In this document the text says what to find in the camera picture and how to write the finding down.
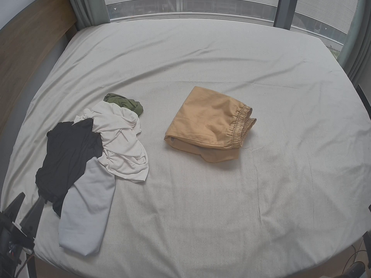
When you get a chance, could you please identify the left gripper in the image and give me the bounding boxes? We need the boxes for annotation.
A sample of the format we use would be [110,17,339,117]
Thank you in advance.
[0,192,46,250]

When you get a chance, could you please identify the green garment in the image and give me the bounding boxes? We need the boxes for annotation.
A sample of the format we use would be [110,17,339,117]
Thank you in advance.
[103,93,144,117]

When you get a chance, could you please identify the white garment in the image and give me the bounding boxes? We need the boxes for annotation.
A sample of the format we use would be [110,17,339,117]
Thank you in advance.
[72,101,150,184]

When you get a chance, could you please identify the grey-green curtain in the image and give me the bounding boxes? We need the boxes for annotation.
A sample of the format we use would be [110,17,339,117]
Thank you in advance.
[62,0,112,30]
[338,0,371,83]

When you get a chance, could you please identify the tan shorts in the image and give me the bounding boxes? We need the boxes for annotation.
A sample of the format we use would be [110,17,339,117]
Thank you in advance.
[164,86,258,164]

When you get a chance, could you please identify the bed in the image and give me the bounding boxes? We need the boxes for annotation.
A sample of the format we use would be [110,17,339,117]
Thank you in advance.
[0,0,371,278]

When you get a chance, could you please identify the black garment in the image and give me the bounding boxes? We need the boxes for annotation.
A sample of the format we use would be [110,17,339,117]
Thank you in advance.
[35,118,104,218]

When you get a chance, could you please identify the pale grey garment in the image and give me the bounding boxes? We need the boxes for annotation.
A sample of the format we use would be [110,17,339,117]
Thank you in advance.
[58,157,116,257]

